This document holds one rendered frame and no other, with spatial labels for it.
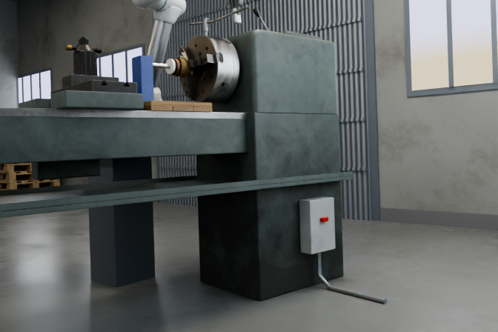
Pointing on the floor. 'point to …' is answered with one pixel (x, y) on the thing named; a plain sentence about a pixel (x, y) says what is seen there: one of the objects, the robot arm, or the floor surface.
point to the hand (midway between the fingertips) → (237, 15)
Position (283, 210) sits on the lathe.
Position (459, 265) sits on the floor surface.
